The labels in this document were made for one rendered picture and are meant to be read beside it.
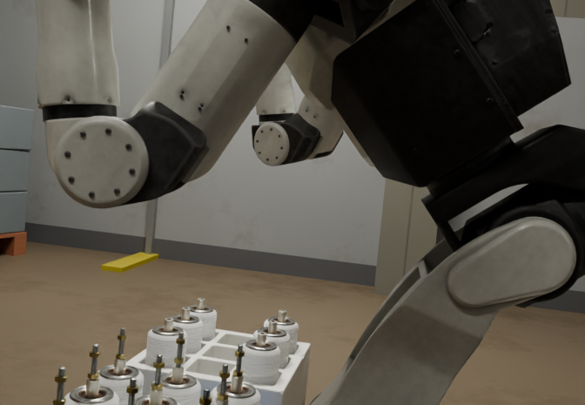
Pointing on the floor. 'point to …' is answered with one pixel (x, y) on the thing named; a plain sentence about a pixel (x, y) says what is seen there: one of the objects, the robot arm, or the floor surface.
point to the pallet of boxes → (14, 177)
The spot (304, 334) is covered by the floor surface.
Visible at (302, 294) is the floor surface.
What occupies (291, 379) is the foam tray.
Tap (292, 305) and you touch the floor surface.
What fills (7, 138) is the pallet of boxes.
